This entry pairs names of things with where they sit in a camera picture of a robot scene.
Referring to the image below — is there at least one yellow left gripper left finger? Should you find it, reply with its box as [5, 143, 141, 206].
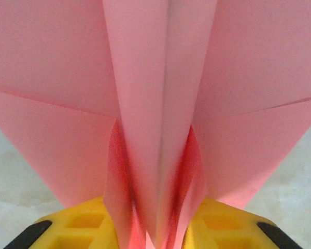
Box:
[6, 196, 120, 249]

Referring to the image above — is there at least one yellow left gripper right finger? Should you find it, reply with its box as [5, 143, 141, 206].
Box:
[183, 198, 305, 249]

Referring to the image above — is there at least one pink paper sheet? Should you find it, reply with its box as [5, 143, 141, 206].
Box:
[0, 0, 311, 249]

